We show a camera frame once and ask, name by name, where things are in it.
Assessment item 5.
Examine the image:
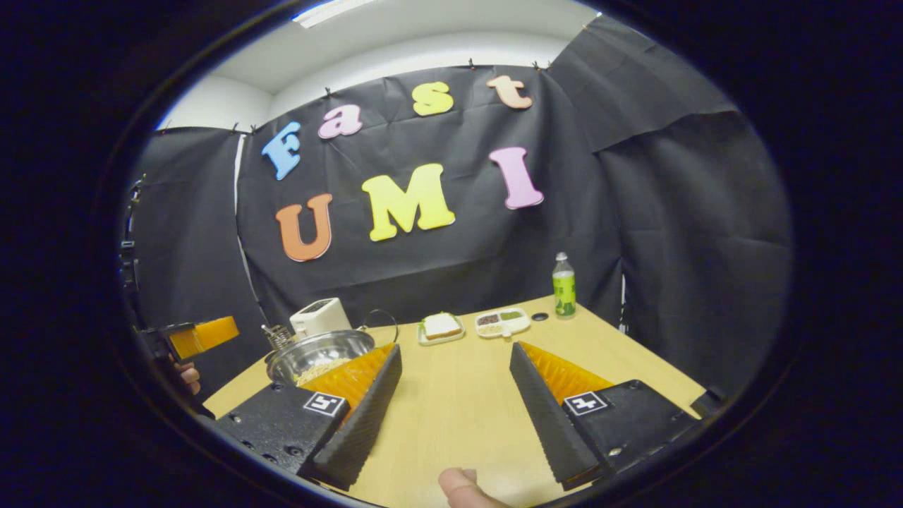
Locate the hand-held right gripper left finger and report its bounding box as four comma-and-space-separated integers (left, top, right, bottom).
212, 344, 404, 491

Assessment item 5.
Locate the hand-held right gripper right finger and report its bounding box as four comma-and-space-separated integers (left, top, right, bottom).
509, 341, 700, 492

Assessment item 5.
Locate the stainless steel pot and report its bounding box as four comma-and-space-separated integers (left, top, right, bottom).
265, 329, 377, 387

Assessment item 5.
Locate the pile of soybeans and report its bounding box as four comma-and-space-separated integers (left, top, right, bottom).
296, 358, 351, 385

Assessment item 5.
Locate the white sandwich plate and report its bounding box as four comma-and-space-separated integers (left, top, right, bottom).
418, 315, 466, 346

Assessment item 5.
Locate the divided white bean tray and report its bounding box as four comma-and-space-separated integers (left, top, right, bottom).
475, 308, 531, 339

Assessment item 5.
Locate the white toaster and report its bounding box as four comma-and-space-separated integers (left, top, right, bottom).
289, 297, 352, 338

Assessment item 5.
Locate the white bread sandwich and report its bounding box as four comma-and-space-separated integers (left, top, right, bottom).
423, 313, 463, 339

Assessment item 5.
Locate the green drink bottle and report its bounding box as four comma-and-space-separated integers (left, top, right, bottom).
552, 252, 576, 318

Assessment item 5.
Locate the black backdrop cloth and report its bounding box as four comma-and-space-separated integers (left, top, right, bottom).
131, 14, 794, 396

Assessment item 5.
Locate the black power cable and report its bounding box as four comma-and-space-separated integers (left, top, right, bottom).
356, 308, 400, 345

